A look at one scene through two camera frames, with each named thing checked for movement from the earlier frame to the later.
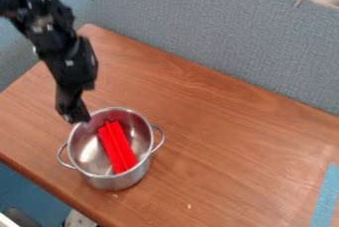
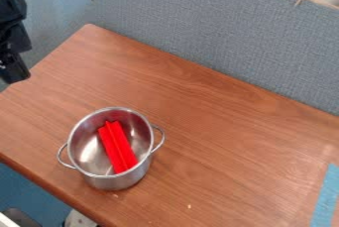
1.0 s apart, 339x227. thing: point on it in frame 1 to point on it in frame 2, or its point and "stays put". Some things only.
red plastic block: [119, 149] stays put
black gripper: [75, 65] to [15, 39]
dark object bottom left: [20, 218] stays put
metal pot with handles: [109, 147] stays put
